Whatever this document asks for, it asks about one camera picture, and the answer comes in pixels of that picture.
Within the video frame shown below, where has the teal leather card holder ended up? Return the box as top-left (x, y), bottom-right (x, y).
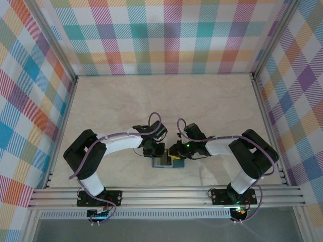
top-left (150, 150), bottom-right (187, 169)

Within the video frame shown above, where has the controller board with orange part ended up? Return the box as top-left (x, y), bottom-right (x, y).
top-left (231, 207), bottom-right (249, 219)

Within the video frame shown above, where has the black controller board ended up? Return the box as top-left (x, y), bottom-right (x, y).
top-left (87, 208), bottom-right (112, 219)

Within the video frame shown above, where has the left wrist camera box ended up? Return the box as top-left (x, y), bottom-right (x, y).
top-left (150, 122), bottom-right (169, 141)

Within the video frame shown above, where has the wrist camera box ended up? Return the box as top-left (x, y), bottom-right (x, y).
top-left (185, 123), bottom-right (205, 140)
top-left (150, 122), bottom-right (169, 141)

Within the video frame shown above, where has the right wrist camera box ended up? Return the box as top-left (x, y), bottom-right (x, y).
top-left (185, 123), bottom-right (205, 140)

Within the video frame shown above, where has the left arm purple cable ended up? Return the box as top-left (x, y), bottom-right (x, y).
top-left (68, 112), bottom-right (162, 225)

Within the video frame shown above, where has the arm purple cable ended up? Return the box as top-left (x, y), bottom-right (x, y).
top-left (176, 117), bottom-right (277, 224)
top-left (68, 112), bottom-right (162, 225)

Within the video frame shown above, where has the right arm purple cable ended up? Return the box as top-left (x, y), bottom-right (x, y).
top-left (176, 117), bottom-right (277, 224)

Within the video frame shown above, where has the long aluminium base rail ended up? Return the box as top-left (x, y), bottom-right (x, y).
top-left (27, 186), bottom-right (306, 209)

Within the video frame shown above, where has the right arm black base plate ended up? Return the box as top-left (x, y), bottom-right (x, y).
top-left (210, 188), bottom-right (258, 205)

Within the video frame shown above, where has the slotted grey cable duct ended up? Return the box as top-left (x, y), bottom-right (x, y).
top-left (39, 208), bottom-right (233, 220)

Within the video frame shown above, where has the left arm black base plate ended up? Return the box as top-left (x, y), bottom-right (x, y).
top-left (76, 190), bottom-right (123, 207)

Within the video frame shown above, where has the aluminium table side rail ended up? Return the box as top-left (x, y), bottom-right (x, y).
top-left (42, 75), bottom-right (79, 190)
top-left (251, 73), bottom-right (291, 187)

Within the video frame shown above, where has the aluminium frame post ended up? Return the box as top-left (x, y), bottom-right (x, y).
top-left (24, 0), bottom-right (79, 84)
top-left (251, 0), bottom-right (303, 79)

